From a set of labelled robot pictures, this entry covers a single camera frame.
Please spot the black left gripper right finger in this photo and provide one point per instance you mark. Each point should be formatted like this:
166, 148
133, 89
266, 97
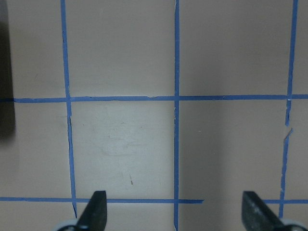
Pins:
257, 216

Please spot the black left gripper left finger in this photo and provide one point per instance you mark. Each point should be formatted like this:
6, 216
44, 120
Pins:
94, 216

